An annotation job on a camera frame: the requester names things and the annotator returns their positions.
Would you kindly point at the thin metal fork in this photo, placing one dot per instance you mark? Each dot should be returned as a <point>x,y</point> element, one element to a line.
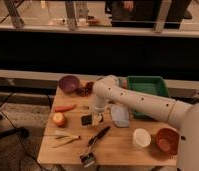
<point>85,107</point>

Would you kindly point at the black handled brush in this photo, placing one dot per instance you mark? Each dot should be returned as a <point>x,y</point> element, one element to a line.
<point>88,158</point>

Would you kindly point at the orange carrot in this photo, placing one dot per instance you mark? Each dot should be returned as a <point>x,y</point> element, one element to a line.
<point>64,108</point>

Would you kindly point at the wooden table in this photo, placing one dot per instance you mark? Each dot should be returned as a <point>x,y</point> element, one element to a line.
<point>116,148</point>

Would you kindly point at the green plastic tray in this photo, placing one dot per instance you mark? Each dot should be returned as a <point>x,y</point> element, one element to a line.
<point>154,85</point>

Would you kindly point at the grey blue cloth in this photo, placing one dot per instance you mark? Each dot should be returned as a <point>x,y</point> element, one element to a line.
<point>119,116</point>

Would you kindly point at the dark red grapes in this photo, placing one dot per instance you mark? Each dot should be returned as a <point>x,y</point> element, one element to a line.
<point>85,90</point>

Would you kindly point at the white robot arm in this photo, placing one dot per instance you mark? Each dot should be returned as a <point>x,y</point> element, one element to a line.
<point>180,115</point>

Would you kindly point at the red bowl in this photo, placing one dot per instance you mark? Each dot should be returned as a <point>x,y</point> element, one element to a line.
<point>167,141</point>

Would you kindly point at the red yellow apple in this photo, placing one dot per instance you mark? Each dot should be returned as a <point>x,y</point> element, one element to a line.
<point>59,119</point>

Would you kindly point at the white cup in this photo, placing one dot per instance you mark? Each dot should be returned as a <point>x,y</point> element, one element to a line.
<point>141,138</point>

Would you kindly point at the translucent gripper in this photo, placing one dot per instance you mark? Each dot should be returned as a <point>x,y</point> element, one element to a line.
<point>96,119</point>

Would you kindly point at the black eraser block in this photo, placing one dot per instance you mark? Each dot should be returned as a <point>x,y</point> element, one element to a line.
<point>86,120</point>

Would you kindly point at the purple bowl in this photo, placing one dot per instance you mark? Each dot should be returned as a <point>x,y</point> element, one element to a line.
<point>68,83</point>

